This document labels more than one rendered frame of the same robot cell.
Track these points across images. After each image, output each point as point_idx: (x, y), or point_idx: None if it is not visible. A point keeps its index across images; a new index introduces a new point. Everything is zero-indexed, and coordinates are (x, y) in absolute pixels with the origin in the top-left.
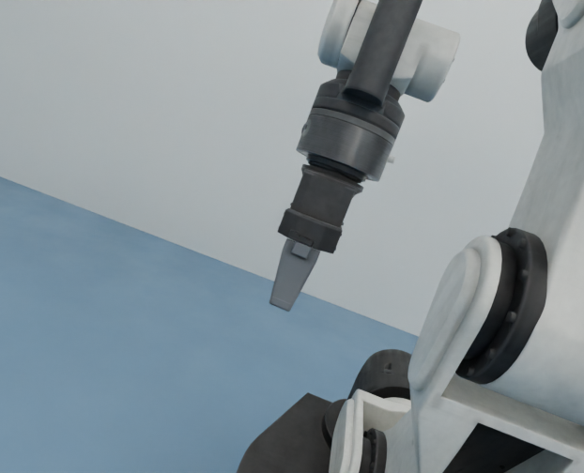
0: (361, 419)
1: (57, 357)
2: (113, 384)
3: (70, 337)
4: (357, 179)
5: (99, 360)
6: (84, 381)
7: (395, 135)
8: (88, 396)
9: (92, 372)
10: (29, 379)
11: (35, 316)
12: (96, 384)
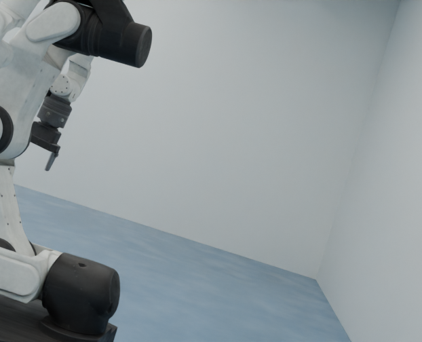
0: (37, 244)
1: (144, 332)
2: (132, 341)
3: (166, 336)
4: (42, 121)
5: (150, 341)
6: (129, 335)
7: (47, 106)
8: (117, 334)
9: (138, 338)
10: (120, 324)
11: (176, 330)
12: (128, 337)
